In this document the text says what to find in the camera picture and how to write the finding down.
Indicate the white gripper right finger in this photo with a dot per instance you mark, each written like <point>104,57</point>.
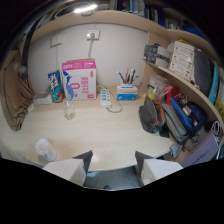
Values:
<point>156,168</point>

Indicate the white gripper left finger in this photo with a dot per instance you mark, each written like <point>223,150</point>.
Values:
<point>68,169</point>

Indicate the clear cotton swab container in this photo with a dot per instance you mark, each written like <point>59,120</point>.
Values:
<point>45,150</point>

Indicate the grey fabric bag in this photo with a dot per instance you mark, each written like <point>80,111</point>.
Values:
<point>175,125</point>

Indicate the purple paper bag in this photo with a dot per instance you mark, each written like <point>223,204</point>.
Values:
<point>201,151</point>

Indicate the grey pouch with orange zip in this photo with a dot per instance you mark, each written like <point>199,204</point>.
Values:
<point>151,115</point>

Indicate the small clear glass bottle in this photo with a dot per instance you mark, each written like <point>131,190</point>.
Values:
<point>69,111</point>

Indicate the blue bag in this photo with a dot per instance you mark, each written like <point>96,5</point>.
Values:
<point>186,115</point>

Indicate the clear plastic tray box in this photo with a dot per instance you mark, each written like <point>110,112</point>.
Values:
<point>42,98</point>

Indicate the red packet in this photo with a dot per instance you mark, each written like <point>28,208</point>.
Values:
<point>171,94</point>

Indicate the white power strip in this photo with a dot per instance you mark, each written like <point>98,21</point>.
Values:
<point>105,98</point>

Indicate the blue white pen holder box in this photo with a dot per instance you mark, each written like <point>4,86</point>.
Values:
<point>126,92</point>

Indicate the clear plastic bag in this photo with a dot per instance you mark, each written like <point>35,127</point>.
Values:
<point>158,86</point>

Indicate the blue snack packet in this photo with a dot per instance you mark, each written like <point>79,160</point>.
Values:
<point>55,86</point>

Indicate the brown curtain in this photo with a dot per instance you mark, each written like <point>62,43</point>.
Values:
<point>16,96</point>

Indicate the pink and white carton box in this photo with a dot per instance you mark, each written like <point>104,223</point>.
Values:
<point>80,80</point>

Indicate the dark grey cushion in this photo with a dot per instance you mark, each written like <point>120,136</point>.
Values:
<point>202,71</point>

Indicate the white red stacked boxes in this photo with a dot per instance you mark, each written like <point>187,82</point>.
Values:
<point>181,60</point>

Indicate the black printed box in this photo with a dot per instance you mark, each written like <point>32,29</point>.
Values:
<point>156,56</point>

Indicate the ceiling strip lamp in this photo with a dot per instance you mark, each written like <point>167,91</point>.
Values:
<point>85,8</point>

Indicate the white wall switch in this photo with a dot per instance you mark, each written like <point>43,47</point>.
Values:
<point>56,40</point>

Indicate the white wall socket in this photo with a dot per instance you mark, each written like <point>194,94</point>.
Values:
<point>93,34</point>

